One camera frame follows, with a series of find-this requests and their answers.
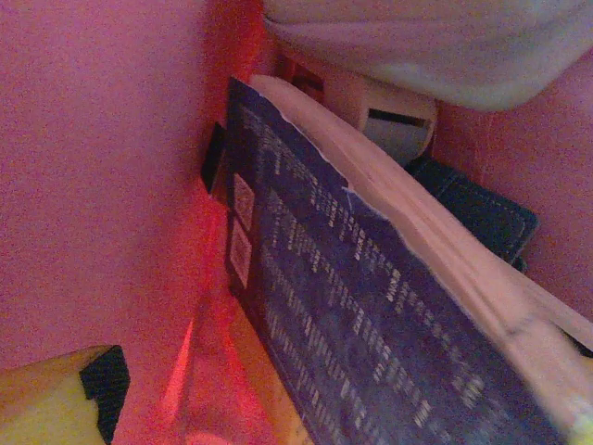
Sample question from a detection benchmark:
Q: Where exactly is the pink backpack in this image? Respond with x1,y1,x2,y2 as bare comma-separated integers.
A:
0,0,593,445

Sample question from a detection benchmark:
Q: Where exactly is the pale green pencil case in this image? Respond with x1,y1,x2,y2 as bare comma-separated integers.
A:
263,0,593,112

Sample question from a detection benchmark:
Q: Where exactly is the dark blue book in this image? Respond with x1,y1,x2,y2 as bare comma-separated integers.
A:
224,76,593,445

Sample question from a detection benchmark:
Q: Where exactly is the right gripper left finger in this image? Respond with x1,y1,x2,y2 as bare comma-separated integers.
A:
0,345,131,445

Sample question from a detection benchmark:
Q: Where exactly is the small pink device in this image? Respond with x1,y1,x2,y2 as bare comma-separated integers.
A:
323,78,439,163

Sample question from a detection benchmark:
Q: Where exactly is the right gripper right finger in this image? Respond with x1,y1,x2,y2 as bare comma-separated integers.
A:
567,393,593,445

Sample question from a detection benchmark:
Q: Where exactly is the teal small notebook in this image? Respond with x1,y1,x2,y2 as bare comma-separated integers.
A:
407,155,541,270

